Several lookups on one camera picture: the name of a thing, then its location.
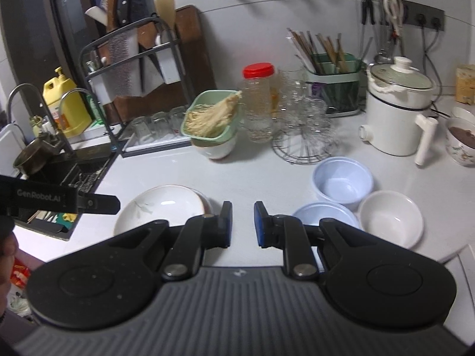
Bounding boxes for wire glass cup rack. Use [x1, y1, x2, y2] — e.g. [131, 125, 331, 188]
[271, 68, 339, 166]

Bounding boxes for green utensil holder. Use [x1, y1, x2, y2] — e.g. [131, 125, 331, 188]
[286, 27, 366, 118]

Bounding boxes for dry noodle bundle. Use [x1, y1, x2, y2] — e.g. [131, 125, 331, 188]
[183, 90, 243, 139]

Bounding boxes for red lid glass jar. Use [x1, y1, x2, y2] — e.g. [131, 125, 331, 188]
[240, 62, 275, 143]

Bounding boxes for right upturned glass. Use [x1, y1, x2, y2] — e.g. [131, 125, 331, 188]
[168, 105, 187, 134]

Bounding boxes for white electric cooking pot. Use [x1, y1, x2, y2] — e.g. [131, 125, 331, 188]
[358, 56, 438, 167]

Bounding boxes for black sink drain rack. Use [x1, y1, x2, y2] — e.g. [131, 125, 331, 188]
[15, 144, 121, 240]

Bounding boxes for green strainer basket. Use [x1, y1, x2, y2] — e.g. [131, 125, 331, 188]
[179, 89, 244, 148]

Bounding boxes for leaf pattern plate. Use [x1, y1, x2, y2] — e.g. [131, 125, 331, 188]
[113, 184, 205, 236]

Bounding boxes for patterned bowl with food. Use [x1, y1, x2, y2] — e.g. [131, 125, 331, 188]
[445, 117, 474, 166]

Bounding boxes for upturned glass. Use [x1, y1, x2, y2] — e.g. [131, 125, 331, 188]
[151, 112, 174, 140]
[131, 116, 154, 145]
[168, 105, 187, 134]

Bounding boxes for dark metal pot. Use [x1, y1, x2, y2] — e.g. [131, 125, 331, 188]
[13, 138, 56, 176]

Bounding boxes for white bowl under strainer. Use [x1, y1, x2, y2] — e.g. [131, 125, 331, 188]
[191, 134, 238, 160]

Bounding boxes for yellow cloth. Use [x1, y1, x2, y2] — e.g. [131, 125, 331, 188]
[62, 213, 77, 223]

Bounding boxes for left upturned glass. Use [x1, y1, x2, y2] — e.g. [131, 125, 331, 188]
[131, 116, 154, 145]

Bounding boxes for yellow detergent jug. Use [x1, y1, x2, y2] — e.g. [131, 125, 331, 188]
[43, 67, 92, 138]

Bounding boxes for chrome gooseneck faucet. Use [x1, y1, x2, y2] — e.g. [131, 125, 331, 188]
[58, 87, 120, 153]

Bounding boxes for dark bronze faucet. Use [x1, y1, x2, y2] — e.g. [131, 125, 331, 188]
[5, 83, 75, 157]

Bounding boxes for wooden cutting board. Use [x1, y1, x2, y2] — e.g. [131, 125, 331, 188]
[101, 4, 218, 125]

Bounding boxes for black dish rack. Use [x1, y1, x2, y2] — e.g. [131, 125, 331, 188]
[78, 16, 194, 158]

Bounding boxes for small white bowl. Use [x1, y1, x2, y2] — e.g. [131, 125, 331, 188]
[358, 190, 424, 249]

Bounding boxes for person's hand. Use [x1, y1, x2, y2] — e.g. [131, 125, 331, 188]
[0, 232, 18, 317]

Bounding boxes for middle upturned glass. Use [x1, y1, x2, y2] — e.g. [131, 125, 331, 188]
[151, 112, 174, 140]

